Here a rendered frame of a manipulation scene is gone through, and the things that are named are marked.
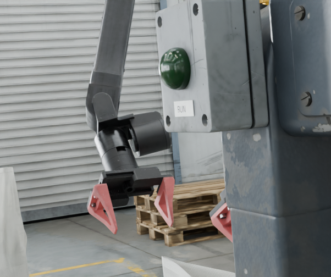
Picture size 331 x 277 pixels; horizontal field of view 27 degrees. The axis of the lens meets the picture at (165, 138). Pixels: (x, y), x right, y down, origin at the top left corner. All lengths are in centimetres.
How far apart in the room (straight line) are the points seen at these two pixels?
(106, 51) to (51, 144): 692
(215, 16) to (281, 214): 14
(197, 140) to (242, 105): 847
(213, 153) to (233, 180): 852
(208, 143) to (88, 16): 226
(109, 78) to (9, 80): 685
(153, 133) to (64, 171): 705
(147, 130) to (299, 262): 75
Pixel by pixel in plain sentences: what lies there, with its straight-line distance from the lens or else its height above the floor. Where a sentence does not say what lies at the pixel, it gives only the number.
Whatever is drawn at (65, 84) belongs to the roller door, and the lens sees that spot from 824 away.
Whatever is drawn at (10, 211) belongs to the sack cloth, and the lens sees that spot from 232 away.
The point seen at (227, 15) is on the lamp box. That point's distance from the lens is 46.
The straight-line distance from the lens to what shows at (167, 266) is 109.
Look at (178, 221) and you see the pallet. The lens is 607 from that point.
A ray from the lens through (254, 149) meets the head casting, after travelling 49.
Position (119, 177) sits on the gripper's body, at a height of 115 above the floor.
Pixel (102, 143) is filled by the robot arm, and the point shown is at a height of 120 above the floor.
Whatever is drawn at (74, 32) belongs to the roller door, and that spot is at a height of 217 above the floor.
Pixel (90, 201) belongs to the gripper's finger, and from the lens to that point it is 114.
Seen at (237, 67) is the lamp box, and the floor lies 128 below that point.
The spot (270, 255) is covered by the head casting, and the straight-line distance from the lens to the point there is 50.
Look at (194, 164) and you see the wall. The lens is 893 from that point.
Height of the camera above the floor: 126
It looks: 3 degrees down
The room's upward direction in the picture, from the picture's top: 5 degrees counter-clockwise
